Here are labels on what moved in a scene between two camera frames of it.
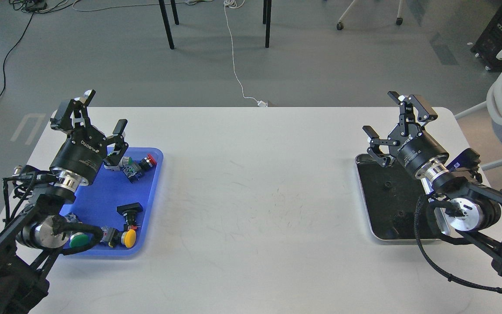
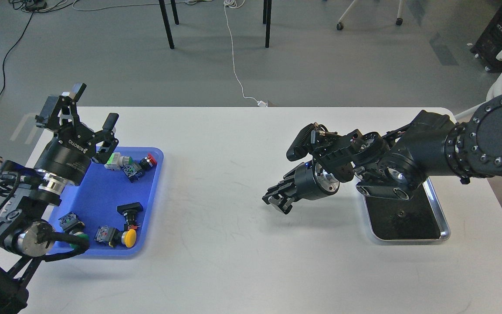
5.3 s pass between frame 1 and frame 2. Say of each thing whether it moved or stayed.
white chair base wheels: stayed
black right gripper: moved
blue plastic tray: stayed
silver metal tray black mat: stayed
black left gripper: moved
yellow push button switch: stayed
